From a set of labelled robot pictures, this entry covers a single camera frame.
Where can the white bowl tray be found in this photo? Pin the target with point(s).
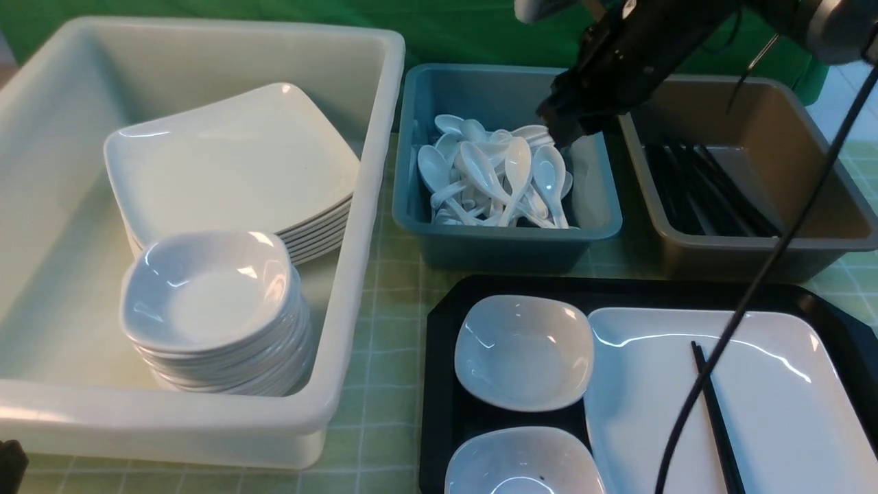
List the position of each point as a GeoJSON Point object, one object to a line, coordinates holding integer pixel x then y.
{"type": "Point", "coordinates": [533, 459]}
{"type": "Point", "coordinates": [525, 353]}

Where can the green backdrop cloth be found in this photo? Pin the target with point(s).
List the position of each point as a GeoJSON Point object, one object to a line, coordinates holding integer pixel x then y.
{"type": "Point", "coordinates": [446, 31]}

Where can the brown plastic chopstick bin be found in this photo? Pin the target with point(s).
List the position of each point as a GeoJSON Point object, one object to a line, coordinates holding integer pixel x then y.
{"type": "Point", "coordinates": [763, 137]}

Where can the large white plastic tub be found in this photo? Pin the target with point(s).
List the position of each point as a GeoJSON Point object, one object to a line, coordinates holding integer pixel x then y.
{"type": "Point", "coordinates": [72, 384]}

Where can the stack of white square plates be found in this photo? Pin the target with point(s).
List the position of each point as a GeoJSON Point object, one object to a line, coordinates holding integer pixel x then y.
{"type": "Point", "coordinates": [267, 160]}

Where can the black chopsticks in bin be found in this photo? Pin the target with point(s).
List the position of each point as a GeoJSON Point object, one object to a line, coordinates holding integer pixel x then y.
{"type": "Point", "coordinates": [699, 197]}

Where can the teal plastic spoon bin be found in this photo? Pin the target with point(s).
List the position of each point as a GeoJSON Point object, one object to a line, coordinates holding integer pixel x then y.
{"type": "Point", "coordinates": [500, 97]}

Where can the white square rice plate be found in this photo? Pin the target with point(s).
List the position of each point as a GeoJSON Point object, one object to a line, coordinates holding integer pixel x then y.
{"type": "Point", "coordinates": [792, 426]}

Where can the black serving tray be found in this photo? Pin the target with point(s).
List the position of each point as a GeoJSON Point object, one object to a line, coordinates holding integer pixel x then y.
{"type": "Point", "coordinates": [451, 415]}

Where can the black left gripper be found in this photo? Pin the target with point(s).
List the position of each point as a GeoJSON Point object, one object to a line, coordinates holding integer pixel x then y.
{"type": "Point", "coordinates": [13, 464]}

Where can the green checked tablecloth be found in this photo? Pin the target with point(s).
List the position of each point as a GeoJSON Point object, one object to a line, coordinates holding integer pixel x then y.
{"type": "Point", "coordinates": [372, 444]}

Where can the black chopstick pair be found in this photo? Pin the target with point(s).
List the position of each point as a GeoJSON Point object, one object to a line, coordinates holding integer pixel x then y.
{"type": "Point", "coordinates": [724, 449]}

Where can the stack of white bowls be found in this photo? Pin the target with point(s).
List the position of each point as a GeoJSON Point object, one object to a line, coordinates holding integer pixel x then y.
{"type": "Point", "coordinates": [219, 312]}

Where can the pile of white soup spoons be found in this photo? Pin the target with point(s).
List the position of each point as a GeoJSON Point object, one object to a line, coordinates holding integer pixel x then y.
{"type": "Point", "coordinates": [464, 174]}

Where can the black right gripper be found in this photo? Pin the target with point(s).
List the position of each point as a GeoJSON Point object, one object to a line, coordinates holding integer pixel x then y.
{"type": "Point", "coordinates": [622, 58]}

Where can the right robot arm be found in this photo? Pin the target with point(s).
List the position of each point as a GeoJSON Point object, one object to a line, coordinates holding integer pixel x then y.
{"type": "Point", "coordinates": [834, 32]}

